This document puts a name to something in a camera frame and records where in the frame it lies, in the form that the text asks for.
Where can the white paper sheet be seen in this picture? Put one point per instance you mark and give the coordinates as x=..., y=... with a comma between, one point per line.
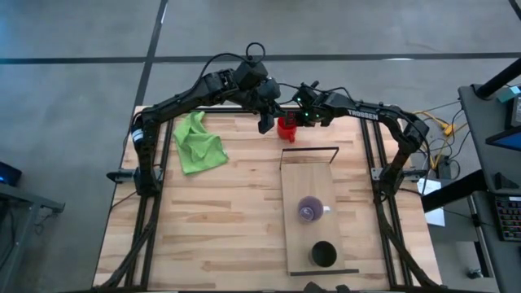
x=432, y=203

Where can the black table frame rail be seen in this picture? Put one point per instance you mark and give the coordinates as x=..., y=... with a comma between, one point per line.
x=384, y=228
x=160, y=203

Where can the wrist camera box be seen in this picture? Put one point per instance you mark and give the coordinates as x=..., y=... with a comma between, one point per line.
x=305, y=97
x=250, y=74

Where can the black cup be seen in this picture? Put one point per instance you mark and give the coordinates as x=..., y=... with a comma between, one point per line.
x=323, y=254

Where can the blue screen tablet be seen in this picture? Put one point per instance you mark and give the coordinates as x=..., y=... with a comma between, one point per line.
x=506, y=139

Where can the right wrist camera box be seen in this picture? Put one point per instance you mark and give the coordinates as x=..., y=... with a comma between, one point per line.
x=305, y=97

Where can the grey side table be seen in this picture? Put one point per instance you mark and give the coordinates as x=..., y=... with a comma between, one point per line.
x=22, y=219

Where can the dark grey desk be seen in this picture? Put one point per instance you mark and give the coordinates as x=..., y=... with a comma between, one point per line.
x=494, y=171

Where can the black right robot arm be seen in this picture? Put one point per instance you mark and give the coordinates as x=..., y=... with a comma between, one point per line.
x=370, y=115

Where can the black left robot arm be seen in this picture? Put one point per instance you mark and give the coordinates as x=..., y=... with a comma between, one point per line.
x=179, y=101

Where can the black table-level camera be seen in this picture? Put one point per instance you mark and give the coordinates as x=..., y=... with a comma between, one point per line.
x=321, y=287

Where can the green cloth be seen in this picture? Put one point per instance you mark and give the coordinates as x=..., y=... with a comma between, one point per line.
x=197, y=144

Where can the red mug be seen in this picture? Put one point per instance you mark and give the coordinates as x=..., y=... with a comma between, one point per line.
x=286, y=132

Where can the backlit keyboard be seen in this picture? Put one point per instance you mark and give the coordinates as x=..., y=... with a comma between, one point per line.
x=509, y=217

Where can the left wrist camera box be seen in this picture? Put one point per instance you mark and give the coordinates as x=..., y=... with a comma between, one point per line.
x=250, y=74

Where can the white purple striped mug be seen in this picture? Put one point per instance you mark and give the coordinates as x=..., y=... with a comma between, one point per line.
x=310, y=208

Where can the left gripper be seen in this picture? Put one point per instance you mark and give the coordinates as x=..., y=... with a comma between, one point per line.
x=266, y=95

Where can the wooden shelf black metal frame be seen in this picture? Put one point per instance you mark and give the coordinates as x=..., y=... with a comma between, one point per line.
x=309, y=183

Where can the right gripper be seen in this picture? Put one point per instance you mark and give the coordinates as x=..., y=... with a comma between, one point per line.
x=318, y=114

